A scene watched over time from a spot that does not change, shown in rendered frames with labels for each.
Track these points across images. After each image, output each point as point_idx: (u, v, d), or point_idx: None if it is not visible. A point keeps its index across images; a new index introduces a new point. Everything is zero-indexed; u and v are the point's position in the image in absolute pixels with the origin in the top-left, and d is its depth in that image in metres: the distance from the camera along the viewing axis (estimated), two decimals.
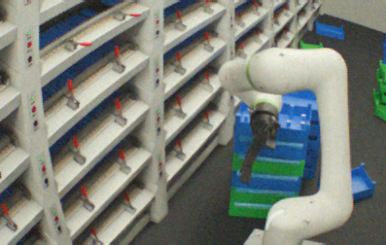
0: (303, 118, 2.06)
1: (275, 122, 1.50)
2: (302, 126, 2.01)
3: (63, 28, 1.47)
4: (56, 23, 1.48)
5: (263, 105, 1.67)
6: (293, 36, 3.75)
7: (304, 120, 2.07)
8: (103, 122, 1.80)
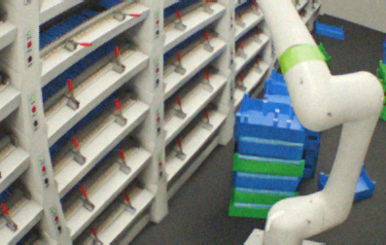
0: (108, 7, 1.66)
1: None
2: (302, 126, 2.01)
3: (63, 28, 1.47)
4: (56, 23, 1.48)
5: None
6: None
7: (106, 8, 1.67)
8: (103, 122, 1.80)
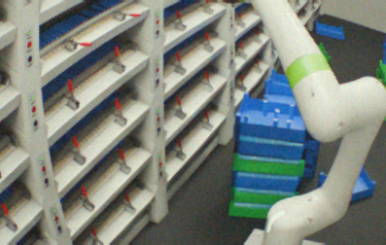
0: (108, 7, 1.66)
1: None
2: (102, 7, 1.64)
3: (63, 28, 1.47)
4: (56, 23, 1.48)
5: None
6: None
7: (106, 8, 1.67)
8: (103, 122, 1.80)
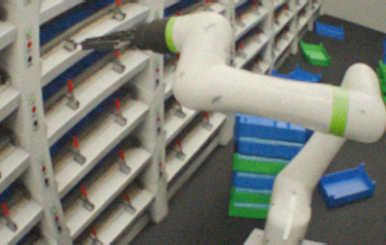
0: (105, 6, 1.67)
1: None
2: (99, 6, 1.64)
3: (60, 27, 1.48)
4: (53, 22, 1.49)
5: None
6: (293, 36, 3.75)
7: (103, 7, 1.67)
8: (103, 122, 1.80)
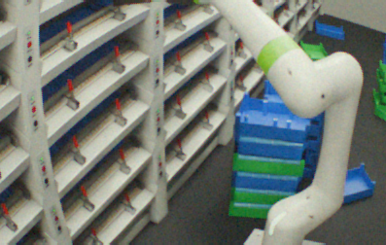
0: (105, 6, 1.67)
1: None
2: (99, 6, 1.64)
3: (60, 26, 1.48)
4: (53, 22, 1.49)
5: None
6: (293, 36, 3.75)
7: (103, 7, 1.67)
8: (103, 122, 1.80)
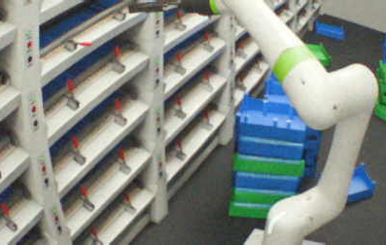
0: (107, 7, 1.67)
1: None
2: (101, 7, 1.64)
3: (62, 28, 1.47)
4: (55, 23, 1.48)
5: None
6: None
7: (105, 8, 1.67)
8: (103, 122, 1.80)
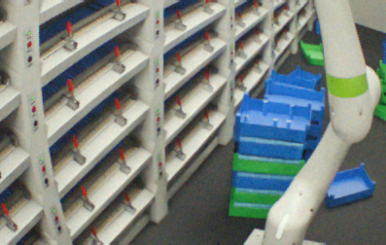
0: (105, 6, 1.67)
1: None
2: (99, 6, 1.64)
3: (60, 26, 1.48)
4: (53, 22, 1.49)
5: None
6: (293, 36, 3.75)
7: (103, 7, 1.67)
8: (103, 122, 1.80)
